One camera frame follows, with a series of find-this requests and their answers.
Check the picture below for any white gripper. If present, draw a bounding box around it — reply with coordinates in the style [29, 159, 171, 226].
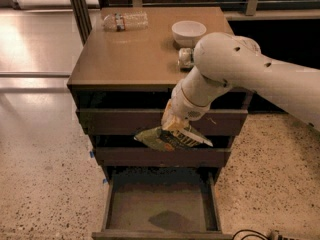
[161, 82, 209, 131]

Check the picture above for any green jalapeno chip bag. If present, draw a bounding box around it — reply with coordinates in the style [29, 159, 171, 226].
[134, 126, 213, 151]

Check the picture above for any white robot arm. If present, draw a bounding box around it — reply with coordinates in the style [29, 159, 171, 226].
[161, 32, 320, 130]

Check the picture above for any middle drawer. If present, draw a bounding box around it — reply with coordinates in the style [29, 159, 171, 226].
[95, 147, 231, 167]

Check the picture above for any top drawer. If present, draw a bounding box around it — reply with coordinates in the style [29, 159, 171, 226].
[76, 108, 248, 136]

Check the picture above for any brown drawer cabinet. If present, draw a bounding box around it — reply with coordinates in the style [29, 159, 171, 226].
[66, 6, 260, 240]

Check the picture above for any open bottom drawer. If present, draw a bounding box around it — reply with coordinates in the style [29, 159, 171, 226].
[92, 168, 232, 240]

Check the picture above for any white bowl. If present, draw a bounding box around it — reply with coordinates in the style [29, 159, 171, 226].
[171, 21, 207, 48]

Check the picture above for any blue tape piece upper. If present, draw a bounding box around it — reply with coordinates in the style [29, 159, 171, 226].
[89, 151, 95, 158]

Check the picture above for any clear plastic water bottle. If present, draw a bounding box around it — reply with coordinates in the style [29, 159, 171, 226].
[102, 11, 148, 32]

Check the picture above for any grey power strip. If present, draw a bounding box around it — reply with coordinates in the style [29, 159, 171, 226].
[270, 230, 312, 240]

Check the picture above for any black cable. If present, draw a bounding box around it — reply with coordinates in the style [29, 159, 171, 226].
[231, 228, 270, 240]

